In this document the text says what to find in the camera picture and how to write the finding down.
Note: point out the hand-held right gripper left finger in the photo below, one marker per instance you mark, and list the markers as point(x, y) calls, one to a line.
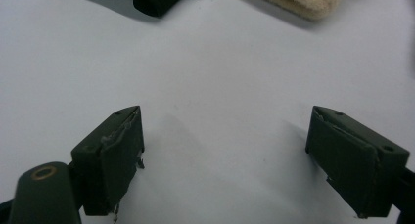
point(107, 165)

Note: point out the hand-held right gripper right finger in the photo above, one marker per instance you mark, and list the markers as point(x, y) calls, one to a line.
point(355, 165)

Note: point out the black glove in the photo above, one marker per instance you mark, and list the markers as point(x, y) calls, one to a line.
point(160, 0)

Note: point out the plain beige knit glove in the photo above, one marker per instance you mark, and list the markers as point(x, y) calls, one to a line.
point(303, 0)

